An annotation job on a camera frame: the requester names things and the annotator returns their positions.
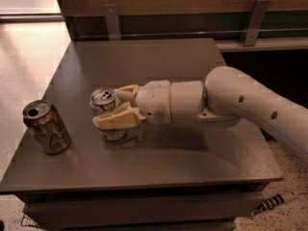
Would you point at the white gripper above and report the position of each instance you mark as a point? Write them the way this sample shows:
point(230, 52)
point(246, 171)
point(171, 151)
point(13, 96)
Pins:
point(153, 101)

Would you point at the white green 7up can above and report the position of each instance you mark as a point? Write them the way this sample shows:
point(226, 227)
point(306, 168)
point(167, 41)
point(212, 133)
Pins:
point(103, 101)

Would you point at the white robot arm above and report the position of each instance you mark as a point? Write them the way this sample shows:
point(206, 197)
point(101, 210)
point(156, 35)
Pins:
point(225, 96)

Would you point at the orange soda can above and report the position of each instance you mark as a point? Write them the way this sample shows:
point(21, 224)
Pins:
point(46, 126)

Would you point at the grey cabinet drawer front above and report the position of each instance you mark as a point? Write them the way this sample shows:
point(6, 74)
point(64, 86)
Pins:
point(143, 210)

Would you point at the left metal rail bracket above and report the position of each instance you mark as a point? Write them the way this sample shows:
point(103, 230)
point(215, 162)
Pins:
point(112, 21)

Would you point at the metal rail bracket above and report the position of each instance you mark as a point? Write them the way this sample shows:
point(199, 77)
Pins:
point(254, 22)
point(112, 21)

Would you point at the right metal rail bracket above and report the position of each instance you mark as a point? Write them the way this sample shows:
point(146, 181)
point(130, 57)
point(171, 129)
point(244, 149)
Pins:
point(254, 22)

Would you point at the wire rack corner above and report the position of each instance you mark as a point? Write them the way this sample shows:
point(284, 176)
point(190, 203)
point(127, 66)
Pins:
point(28, 222)

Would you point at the horizontal metal rail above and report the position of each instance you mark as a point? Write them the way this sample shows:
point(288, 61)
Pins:
point(263, 33)

